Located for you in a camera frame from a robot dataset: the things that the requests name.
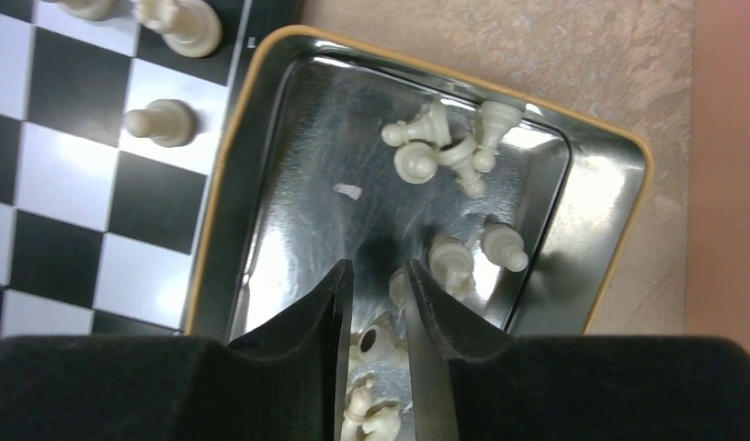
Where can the gold metal tin tray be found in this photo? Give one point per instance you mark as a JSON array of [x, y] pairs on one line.
[[304, 179]]

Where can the white knight in tin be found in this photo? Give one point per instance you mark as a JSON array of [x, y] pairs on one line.
[[363, 420]]

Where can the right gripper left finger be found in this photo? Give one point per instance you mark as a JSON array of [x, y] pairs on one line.
[[296, 372]]

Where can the black white chessboard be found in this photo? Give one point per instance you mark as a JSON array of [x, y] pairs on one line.
[[99, 229]]

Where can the white chess pawn on board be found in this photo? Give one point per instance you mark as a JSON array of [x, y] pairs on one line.
[[166, 122]]

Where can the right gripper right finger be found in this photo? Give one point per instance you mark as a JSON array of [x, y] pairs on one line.
[[455, 358]]

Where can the white chess queen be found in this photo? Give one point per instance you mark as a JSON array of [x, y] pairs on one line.
[[190, 28]]

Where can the orange plastic file organizer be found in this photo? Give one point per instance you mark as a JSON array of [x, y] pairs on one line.
[[718, 242]]

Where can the white rook in tin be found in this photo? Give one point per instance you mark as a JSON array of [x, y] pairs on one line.
[[378, 343]]

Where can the white piece in tin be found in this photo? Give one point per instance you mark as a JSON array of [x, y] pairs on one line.
[[503, 246], [451, 264]]

